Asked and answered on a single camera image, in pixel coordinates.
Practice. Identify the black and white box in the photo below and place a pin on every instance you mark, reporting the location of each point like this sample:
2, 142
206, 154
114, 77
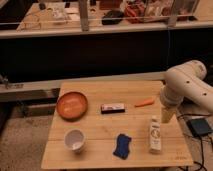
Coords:
112, 108

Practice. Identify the white plastic bottle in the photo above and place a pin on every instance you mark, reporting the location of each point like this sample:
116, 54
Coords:
155, 145

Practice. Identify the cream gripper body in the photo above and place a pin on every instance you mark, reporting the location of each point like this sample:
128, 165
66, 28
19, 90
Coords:
167, 114

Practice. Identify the white cup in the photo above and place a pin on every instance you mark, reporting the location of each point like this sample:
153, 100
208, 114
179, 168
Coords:
74, 140

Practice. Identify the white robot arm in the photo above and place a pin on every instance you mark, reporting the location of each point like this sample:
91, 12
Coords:
185, 81

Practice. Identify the black bag on bench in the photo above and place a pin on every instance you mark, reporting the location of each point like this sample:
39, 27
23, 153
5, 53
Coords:
112, 17

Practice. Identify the grey metal rail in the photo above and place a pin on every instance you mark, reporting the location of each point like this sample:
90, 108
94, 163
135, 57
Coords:
50, 88

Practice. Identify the blue cloth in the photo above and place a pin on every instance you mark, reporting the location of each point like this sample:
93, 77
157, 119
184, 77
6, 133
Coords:
122, 146

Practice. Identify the metal post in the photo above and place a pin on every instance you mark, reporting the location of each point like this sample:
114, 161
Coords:
177, 4
83, 15

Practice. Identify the red object on bench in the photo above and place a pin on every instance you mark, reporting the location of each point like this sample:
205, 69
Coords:
134, 13

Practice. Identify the black power adapter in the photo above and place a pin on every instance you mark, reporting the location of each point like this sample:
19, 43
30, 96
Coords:
199, 127

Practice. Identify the metal post left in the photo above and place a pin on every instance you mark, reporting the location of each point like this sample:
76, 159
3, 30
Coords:
83, 15

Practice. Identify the metal post right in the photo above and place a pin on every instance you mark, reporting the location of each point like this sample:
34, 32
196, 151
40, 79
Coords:
177, 4

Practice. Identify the orange carrot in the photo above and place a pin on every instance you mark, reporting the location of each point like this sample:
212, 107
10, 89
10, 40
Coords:
145, 102

